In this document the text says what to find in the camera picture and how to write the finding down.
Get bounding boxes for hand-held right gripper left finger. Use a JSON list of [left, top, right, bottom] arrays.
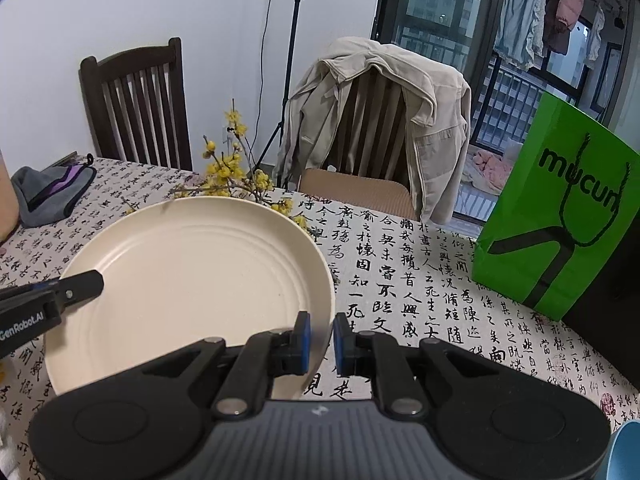
[[142, 310, 312, 421]]

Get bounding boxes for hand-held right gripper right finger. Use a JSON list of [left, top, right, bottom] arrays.
[[332, 312, 501, 421]]

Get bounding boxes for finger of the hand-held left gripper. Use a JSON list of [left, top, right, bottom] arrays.
[[0, 270, 105, 311]]

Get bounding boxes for cream plate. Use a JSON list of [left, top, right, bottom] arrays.
[[44, 196, 335, 401]]

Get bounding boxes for blue bowl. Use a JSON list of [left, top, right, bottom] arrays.
[[607, 420, 640, 480]]

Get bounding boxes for grey purple cloth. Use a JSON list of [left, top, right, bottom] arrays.
[[10, 155, 97, 228]]

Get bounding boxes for white fluffy cloth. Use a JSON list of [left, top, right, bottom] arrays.
[[0, 400, 18, 480]]

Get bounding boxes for tan seat cushion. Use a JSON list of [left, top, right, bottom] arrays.
[[298, 168, 418, 222]]

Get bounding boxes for yellow blossom branches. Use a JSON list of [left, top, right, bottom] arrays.
[[125, 97, 341, 283]]

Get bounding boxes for dark wooden chair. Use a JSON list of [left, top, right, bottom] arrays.
[[79, 36, 193, 172], [322, 72, 416, 183]]

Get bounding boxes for green paper bag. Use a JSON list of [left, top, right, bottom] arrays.
[[472, 91, 640, 322]]

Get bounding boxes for pink blanket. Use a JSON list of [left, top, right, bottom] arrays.
[[460, 147, 523, 196]]

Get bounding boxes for black paper bag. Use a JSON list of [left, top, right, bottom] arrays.
[[560, 240, 640, 376]]

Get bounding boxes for beige jacket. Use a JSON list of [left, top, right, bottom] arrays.
[[272, 36, 472, 226]]

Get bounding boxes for black balcony railing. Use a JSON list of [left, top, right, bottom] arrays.
[[472, 55, 601, 156]]

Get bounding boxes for black framed glass door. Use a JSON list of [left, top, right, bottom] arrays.
[[372, 0, 640, 231]]

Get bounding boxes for light blue hanging garment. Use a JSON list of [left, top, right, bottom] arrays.
[[495, 0, 548, 73]]

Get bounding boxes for white hanging garment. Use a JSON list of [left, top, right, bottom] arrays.
[[582, 2, 607, 68]]

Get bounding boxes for pink hanging garment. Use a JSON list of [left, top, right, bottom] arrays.
[[542, 0, 586, 58]]

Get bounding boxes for black power cable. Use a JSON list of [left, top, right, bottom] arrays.
[[247, 0, 281, 161]]

